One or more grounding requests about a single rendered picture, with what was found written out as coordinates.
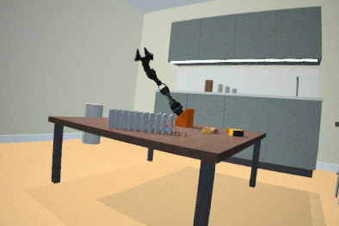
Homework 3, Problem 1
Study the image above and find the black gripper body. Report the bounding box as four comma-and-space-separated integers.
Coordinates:
135, 54, 153, 66

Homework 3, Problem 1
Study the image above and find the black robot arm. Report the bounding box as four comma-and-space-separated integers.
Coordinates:
143, 65, 183, 116

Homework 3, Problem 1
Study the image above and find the yellow box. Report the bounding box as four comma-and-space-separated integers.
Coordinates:
228, 129, 243, 137

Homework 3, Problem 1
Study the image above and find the tan wooden-handled tool with thin metal shaft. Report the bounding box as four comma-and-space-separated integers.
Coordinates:
209, 128, 218, 134

